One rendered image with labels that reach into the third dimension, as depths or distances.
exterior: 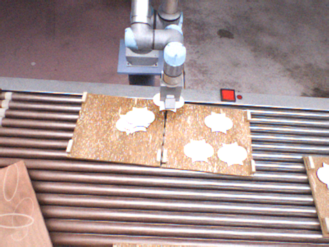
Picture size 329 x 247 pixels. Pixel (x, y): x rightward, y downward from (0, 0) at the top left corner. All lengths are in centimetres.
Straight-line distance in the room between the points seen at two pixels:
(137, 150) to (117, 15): 236
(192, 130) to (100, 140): 43
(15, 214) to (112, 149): 44
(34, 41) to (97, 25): 69
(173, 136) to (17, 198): 67
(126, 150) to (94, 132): 17
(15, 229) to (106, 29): 248
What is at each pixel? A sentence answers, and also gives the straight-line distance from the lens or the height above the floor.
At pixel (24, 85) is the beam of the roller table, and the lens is 157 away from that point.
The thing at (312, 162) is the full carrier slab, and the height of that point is 96.
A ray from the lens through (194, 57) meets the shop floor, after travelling 293.
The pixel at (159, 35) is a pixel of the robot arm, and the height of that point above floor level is 136.
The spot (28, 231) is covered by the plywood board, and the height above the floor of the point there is 104.
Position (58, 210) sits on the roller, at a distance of 120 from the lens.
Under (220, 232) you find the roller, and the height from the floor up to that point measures 92.
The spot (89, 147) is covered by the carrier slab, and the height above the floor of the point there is 94.
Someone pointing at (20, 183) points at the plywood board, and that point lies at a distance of 115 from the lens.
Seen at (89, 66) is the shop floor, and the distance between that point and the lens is 283.
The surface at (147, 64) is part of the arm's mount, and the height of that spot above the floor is 90.
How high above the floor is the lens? 204
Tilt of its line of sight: 58 degrees down
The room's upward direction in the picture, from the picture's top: 7 degrees clockwise
